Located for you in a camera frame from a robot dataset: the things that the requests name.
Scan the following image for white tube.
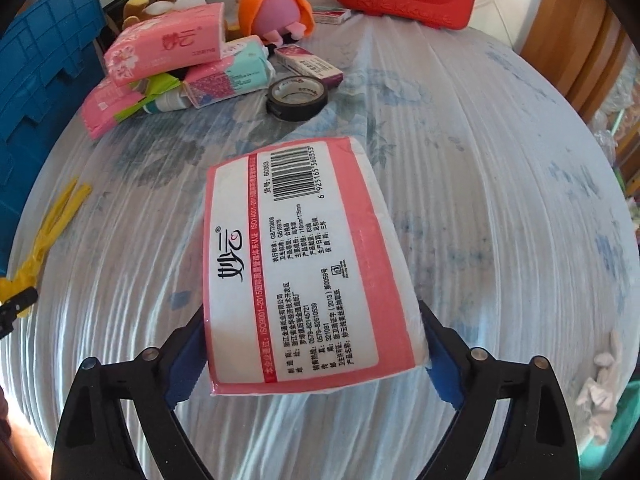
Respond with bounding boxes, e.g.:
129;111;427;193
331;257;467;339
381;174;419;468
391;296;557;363
142;87;193;116

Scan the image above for yellow plastic tongs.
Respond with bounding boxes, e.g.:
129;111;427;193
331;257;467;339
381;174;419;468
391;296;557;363
0;177;93;318

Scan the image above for pink flowered tissue pack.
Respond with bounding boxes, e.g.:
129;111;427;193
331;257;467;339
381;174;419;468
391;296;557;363
80;77;151;140
104;2;226;86

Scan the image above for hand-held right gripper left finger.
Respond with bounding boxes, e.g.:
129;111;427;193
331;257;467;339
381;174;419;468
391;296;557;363
52;305;208;480

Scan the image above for wooden door frame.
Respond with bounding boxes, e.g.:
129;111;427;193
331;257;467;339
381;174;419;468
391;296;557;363
520;0;640;126

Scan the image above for brown bear plush toy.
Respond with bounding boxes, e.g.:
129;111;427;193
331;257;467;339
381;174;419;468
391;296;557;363
120;0;206;28

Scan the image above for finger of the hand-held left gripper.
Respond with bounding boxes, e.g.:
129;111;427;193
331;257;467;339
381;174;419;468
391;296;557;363
0;287;40;341

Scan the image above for red white small packet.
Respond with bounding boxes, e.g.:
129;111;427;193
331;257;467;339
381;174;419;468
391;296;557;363
274;44;345;87

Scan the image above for lime green packet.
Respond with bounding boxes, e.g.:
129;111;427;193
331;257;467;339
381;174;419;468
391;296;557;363
115;72;183;123

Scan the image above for pink pig plush toy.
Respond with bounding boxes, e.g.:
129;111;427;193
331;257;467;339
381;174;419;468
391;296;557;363
225;0;315;46

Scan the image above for patterned fabric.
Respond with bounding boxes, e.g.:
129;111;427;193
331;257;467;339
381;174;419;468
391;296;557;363
590;75;640;201

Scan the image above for white lace cloth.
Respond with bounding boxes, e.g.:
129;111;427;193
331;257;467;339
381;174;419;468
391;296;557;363
575;330;626;441

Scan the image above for black tape roll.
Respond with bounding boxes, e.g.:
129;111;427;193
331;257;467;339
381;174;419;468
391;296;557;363
265;76;327;122

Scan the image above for floral cloth covered desktop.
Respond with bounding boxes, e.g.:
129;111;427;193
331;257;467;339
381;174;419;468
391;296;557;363
0;10;640;480

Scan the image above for pink white tissue pack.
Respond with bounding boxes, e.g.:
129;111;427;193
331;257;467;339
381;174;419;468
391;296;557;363
202;136;432;398

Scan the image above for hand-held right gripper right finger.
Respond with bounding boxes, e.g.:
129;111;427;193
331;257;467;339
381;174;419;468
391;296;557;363
419;300;588;480

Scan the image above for teal pink tissue pack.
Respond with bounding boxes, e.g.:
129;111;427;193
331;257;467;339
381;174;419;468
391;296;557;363
182;35;275;108

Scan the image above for small red white box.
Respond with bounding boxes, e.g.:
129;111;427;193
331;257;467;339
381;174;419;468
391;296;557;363
312;6;352;25

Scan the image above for blue fabric storage bin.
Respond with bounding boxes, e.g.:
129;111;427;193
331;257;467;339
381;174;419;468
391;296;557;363
0;0;108;276

